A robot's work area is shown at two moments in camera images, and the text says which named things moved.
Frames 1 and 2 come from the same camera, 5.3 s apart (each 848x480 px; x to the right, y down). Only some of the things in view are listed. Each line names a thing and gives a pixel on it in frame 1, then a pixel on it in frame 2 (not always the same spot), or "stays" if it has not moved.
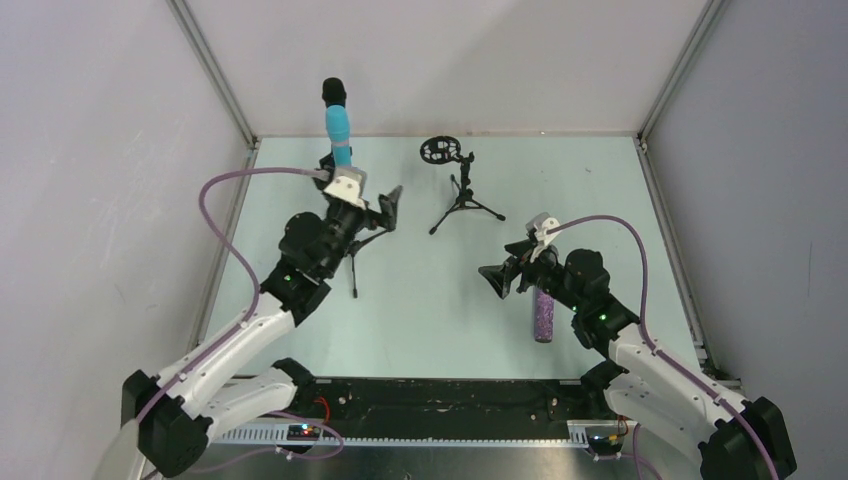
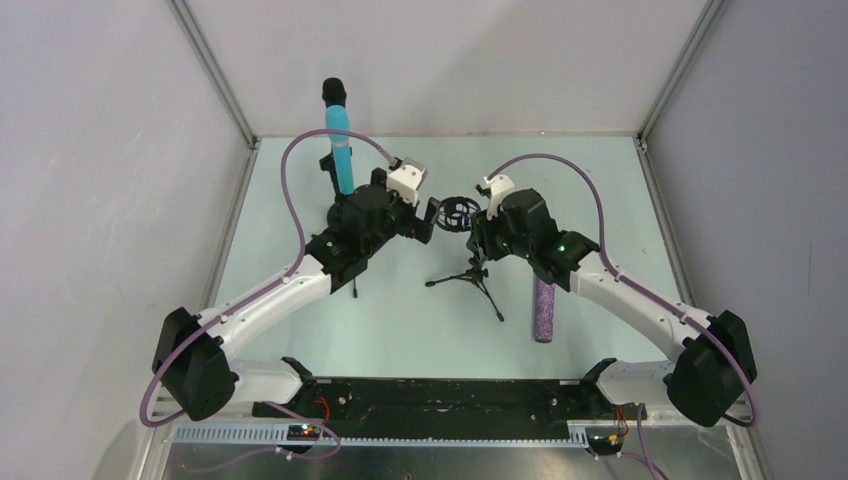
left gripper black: x=366 y=218 to x=416 y=220
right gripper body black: x=525 y=266 to x=480 y=234
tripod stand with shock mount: x=444 y=150 to x=458 y=214
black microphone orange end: x=333 y=92 stays
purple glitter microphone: x=543 y=316 stays
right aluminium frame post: x=711 y=16 stays
